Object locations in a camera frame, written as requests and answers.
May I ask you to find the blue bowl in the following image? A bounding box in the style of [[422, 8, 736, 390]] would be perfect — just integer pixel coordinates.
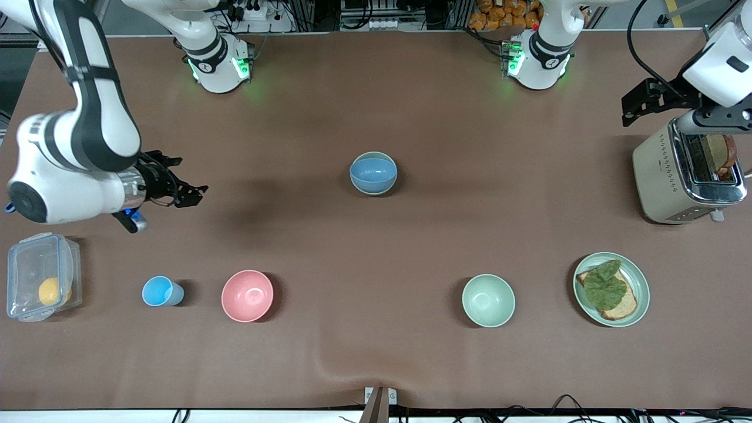
[[350, 156, 398, 194]]

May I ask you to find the pale green bowl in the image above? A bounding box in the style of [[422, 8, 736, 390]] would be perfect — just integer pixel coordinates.
[[350, 152, 398, 196], [462, 274, 516, 328]]

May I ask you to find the pink bowl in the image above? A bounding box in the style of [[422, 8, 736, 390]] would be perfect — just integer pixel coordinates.
[[221, 270, 275, 323]]

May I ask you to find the dark brown bread slice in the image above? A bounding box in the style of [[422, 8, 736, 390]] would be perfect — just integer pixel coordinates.
[[704, 134, 737, 177]]

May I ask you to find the silver beige toaster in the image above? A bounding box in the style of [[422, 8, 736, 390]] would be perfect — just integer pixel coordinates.
[[632, 117, 748, 225]]

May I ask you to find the blue cup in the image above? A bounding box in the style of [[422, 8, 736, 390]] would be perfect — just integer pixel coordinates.
[[142, 276, 185, 307]]

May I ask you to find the clear plastic lidded container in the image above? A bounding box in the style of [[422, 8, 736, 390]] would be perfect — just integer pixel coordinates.
[[6, 232, 83, 323]]

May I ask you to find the yellow lemon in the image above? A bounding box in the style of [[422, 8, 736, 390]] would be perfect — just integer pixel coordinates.
[[38, 276, 72, 307]]

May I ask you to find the orange snack bag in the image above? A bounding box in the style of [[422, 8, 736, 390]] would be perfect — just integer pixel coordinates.
[[469, 0, 542, 31]]

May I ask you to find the green plate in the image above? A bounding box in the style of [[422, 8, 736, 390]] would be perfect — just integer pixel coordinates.
[[573, 252, 651, 328]]

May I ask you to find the white power strip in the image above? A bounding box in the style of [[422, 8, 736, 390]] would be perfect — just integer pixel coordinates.
[[234, 0, 274, 22]]

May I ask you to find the green lettuce leaf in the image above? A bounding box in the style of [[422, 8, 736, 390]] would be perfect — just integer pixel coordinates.
[[583, 259, 628, 312]]

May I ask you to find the light brown bread slice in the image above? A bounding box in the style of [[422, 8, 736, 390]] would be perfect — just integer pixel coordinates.
[[576, 267, 639, 321]]

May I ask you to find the brown table cover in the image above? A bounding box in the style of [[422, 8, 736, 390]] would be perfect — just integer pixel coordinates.
[[0, 29, 752, 412]]

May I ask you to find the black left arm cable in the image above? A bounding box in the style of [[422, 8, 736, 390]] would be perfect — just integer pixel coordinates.
[[626, 0, 685, 90]]

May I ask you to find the aluminium frame profile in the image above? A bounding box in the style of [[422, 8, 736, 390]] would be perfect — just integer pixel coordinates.
[[702, 0, 752, 43], [0, 29, 53, 52]]

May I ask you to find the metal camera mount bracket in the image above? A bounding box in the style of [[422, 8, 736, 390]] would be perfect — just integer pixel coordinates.
[[363, 386, 398, 423]]

